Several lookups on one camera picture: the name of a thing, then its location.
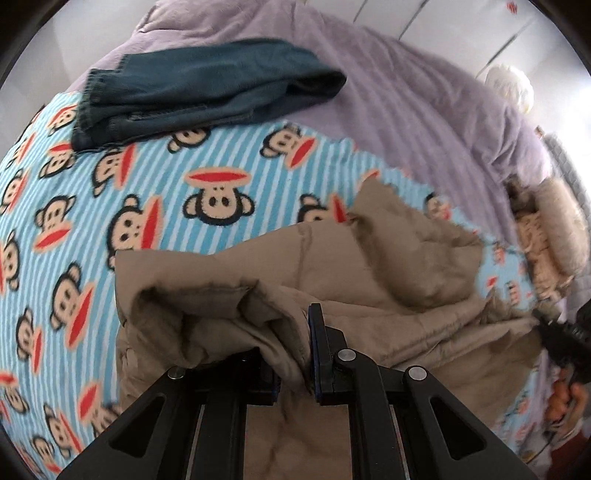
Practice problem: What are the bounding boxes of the monkey print striped blanket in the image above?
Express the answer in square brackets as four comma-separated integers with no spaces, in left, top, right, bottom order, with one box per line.
[0,90,578,480]

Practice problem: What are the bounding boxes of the round beige pleated cushion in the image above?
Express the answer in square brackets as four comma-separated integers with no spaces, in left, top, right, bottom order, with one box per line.
[536,178,588,278]

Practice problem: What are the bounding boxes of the brown fur cloth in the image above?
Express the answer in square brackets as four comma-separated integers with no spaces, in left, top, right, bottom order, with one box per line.
[505,179,533,214]

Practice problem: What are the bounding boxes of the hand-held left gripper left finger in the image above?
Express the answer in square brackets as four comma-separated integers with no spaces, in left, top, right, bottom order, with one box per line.
[58,350,281,480]

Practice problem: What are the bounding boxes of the beige chunky knit throw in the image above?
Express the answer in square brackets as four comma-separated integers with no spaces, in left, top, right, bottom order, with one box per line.
[513,208,563,303]

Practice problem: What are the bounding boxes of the person's right hand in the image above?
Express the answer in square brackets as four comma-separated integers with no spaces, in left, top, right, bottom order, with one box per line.
[547,378,588,432]

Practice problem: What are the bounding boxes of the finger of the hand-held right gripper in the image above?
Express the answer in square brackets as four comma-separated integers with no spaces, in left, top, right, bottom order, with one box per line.
[531,305,565,344]

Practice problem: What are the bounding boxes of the white wardrobe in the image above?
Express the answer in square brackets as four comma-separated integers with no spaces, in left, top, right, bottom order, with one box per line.
[305,0,591,86]

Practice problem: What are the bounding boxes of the dark blue jeans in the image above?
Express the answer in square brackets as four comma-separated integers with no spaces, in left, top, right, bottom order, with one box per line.
[71,39,348,152]

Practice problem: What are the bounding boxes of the purple fleece duvet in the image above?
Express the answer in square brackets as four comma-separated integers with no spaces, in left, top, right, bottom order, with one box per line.
[65,0,591,315]

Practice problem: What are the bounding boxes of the grey tufted headboard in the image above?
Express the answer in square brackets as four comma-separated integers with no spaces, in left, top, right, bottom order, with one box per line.
[539,131,591,197]

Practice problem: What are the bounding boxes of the brown puffer jacket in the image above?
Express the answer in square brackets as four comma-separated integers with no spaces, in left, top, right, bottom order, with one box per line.
[114,178,543,480]

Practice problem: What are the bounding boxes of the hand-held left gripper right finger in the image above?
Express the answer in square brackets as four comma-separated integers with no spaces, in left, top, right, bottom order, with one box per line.
[307,302,539,480]

